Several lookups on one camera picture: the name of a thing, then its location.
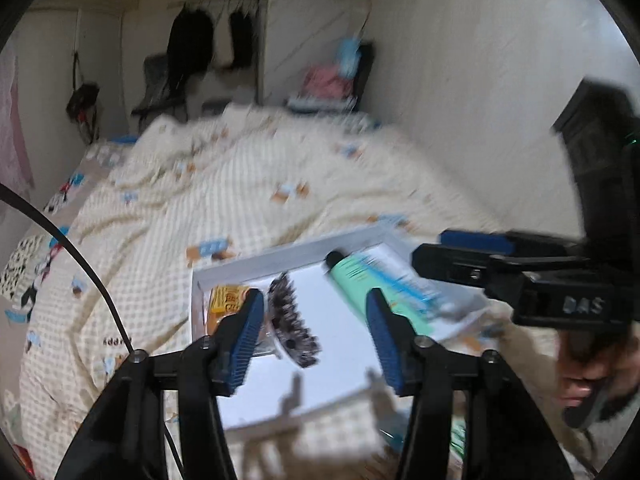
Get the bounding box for blue striped snack packet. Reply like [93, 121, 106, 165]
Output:
[357, 252, 468, 318]

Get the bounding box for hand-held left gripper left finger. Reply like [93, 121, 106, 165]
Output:
[52, 287, 266, 480]

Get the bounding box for cartoon patterned bed sheet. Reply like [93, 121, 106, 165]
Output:
[0, 140, 131, 311]

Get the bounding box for orange bread packet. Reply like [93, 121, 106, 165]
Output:
[205, 284, 273, 356]

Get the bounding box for speckled hair claw clip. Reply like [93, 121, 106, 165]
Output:
[266, 272, 322, 370]

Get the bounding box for pink lace curtain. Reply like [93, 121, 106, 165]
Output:
[0, 55, 36, 191]

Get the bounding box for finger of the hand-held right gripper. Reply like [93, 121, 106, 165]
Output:
[411, 242, 532, 302]
[439, 229, 587, 258]

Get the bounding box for black hanging garment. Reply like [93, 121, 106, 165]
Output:
[229, 10, 256, 68]

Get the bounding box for black hanging bag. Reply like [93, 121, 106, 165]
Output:
[66, 52, 101, 143]

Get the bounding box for black clothes on rack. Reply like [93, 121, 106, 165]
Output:
[170, 0, 268, 106]

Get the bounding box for black hanging coat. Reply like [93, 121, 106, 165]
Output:
[166, 7, 216, 91]

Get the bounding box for air conditioner cable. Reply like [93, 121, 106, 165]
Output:
[357, 0, 373, 43]

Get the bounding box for person's right hand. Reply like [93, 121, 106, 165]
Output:
[556, 330, 640, 423]

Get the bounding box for black high-back chair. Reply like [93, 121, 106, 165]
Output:
[287, 42, 376, 111]

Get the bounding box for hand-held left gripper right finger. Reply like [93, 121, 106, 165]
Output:
[365, 287, 573, 480]

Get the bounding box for mint green tube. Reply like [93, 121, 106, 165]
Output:
[325, 250, 436, 333]

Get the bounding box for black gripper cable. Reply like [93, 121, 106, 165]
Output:
[0, 183, 183, 480]

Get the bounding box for white cardboard box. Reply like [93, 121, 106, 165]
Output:
[191, 225, 496, 431]

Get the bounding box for person's right forearm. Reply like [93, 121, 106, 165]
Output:
[575, 400, 637, 480]

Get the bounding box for pink clothes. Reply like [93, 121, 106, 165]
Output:
[305, 64, 353, 98]

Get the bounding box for blue tissue pack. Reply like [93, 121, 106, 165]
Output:
[337, 40, 362, 76]

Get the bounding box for white wardrobe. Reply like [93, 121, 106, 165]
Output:
[20, 5, 126, 136]

